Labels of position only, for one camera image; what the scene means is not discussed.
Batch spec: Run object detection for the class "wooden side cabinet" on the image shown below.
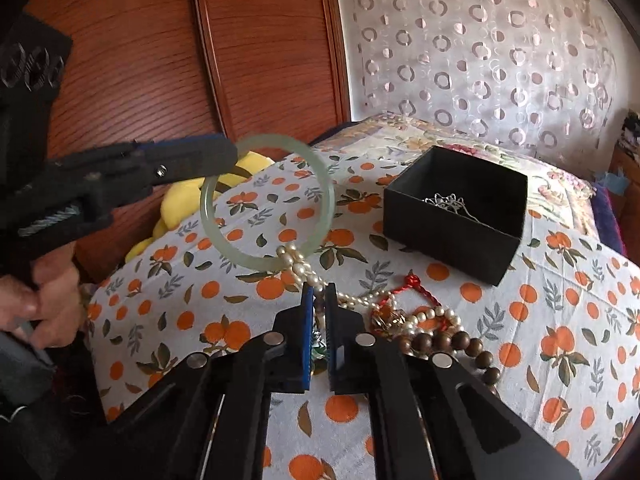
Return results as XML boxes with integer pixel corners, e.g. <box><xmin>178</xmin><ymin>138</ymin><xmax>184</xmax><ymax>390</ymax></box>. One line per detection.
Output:
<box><xmin>606</xmin><ymin>144</ymin><xmax>640</xmax><ymax>256</ymax></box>

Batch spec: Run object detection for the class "white pearl necklace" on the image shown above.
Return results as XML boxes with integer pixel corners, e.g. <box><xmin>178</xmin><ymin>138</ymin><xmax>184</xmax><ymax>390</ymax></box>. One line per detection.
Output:
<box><xmin>275</xmin><ymin>242</ymin><xmax>464</xmax><ymax>338</ymax></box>

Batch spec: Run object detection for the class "brown wooden bead bracelet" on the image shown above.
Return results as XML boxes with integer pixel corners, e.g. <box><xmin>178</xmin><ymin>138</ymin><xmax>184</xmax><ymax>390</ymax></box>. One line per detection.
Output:
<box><xmin>394</xmin><ymin>329</ymin><xmax>502</xmax><ymax>395</ymax></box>

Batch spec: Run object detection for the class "circle pattern sheer curtain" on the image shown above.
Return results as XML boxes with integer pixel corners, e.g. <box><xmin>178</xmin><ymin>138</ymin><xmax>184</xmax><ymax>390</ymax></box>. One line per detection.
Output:
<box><xmin>338</xmin><ymin>0</ymin><xmax>618</xmax><ymax>171</ymax></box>

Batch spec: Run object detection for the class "red cord charm bracelet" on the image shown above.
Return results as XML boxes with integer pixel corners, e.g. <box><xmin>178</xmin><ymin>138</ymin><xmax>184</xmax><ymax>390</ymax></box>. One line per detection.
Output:
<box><xmin>368</xmin><ymin>271</ymin><xmax>444</xmax><ymax>338</ymax></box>

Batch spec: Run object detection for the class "dark blue blanket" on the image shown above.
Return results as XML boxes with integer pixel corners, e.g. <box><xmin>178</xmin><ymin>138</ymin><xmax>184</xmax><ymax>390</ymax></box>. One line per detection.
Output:
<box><xmin>591</xmin><ymin>191</ymin><xmax>627</xmax><ymax>256</ymax></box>

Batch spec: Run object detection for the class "yellow plush toy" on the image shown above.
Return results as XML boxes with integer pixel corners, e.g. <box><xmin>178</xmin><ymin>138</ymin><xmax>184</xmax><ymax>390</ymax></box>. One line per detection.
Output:
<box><xmin>125</xmin><ymin>151</ymin><xmax>273</xmax><ymax>263</ymax></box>

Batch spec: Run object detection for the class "wooden headboard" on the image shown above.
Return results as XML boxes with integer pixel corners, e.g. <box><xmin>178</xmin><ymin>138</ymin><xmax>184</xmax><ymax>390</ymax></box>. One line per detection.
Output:
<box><xmin>22</xmin><ymin>0</ymin><xmax>352</xmax><ymax>283</ymax></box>

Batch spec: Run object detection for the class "left hand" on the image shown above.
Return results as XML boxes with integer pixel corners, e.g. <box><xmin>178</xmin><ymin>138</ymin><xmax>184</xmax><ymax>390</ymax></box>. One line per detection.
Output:
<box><xmin>1</xmin><ymin>243</ymin><xmax>86</xmax><ymax>349</ymax></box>

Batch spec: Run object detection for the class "black jewelry box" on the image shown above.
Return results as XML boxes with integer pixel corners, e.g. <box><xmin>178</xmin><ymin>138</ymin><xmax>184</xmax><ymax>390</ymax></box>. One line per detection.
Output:
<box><xmin>383</xmin><ymin>146</ymin><xmax>528</xmax><ymax>286</ymax></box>

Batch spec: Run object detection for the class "orange print bed sheet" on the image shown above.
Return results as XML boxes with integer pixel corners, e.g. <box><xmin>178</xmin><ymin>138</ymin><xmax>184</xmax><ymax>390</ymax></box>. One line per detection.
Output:
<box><xmin>87</xmin><ymin>150</ymin><xmax>639</xmax><ymax>479</ymax></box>

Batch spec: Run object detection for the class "silver chain necklace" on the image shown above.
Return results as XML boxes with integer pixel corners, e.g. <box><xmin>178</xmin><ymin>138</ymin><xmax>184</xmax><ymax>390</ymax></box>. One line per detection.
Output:
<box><xmin>422</xmin><ymin>192</ymin><xmax>482</xmax><ymax>224</ymax></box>

